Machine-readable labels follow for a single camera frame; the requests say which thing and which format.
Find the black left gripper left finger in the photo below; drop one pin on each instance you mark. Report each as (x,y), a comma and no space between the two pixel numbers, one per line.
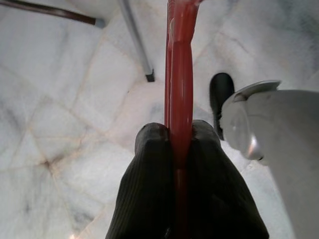
(147,189)

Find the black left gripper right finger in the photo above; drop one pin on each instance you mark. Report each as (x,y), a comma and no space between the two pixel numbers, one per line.
(216,189)

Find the black robot foot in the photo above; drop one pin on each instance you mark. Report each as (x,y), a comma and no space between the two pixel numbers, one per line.
(221,92)

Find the marble top folding table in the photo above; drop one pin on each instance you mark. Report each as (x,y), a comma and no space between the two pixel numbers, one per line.
(49,11)

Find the red plastic hanger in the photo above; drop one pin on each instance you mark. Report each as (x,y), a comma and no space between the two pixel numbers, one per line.
(180,87)

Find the silver metal clothes rack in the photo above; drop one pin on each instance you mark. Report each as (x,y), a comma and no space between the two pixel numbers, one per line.
(137,37)

